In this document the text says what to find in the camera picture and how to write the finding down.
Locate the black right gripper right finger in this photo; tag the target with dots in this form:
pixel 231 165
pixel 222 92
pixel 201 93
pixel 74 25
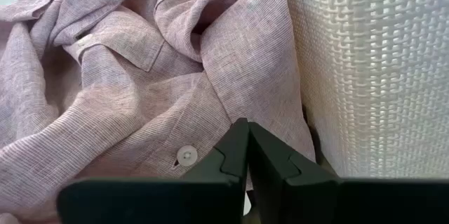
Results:
pixel 315 199

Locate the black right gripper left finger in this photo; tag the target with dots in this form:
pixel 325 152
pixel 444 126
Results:
pixel 196 199

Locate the pink linen button shirt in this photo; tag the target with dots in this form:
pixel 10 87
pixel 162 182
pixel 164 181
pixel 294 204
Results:
pixel 140 87

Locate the white woven plastic basket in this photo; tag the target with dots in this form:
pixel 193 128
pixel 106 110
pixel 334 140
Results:
pixel 372 76

